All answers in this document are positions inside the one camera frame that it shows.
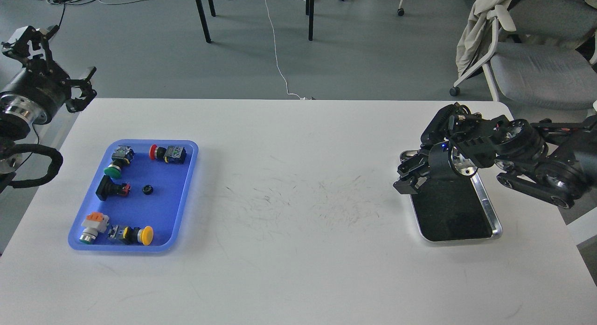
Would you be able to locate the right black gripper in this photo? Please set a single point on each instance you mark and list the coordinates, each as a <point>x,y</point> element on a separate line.
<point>443,162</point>

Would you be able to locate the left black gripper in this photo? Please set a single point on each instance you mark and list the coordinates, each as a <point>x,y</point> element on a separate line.
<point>39,79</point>

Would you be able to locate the small black gear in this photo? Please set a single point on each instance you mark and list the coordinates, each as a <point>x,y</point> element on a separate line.
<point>147,189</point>

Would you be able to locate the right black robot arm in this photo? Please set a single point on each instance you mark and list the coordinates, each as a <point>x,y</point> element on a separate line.
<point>553,162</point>

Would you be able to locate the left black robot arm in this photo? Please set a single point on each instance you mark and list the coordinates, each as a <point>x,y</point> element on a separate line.
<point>17,116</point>

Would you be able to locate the steel tray with black liner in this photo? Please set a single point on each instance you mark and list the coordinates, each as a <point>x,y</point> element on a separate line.
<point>455,211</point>

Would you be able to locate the beige jacket on chair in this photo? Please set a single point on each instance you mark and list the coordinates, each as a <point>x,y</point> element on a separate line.
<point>473,33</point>

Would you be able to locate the blue plastic tray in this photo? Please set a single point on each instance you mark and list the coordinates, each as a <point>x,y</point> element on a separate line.
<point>162,210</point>

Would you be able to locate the black table leg left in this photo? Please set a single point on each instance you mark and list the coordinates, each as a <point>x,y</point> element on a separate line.
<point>203,20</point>

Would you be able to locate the black table leg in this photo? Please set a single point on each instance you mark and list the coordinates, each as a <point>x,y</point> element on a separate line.
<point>310,12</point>
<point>203,20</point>

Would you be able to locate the grey office chair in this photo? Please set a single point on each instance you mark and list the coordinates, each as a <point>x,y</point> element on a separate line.
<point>529,56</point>

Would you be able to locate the black table leg right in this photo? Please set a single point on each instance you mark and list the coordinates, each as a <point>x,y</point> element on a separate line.
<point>310,12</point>

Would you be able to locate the green push button switch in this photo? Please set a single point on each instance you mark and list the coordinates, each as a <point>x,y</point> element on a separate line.
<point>120,158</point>

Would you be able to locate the black push button switch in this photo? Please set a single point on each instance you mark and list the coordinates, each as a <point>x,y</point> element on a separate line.
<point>107,188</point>

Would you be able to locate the red emergency stop switch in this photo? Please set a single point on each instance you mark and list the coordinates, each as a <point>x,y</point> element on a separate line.
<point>172,154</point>

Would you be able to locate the silver orange push button switch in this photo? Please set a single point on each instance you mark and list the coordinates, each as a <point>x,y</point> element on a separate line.
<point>96,222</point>

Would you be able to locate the yellow push button switch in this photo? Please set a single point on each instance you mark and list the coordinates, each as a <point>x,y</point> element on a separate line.
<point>131,235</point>

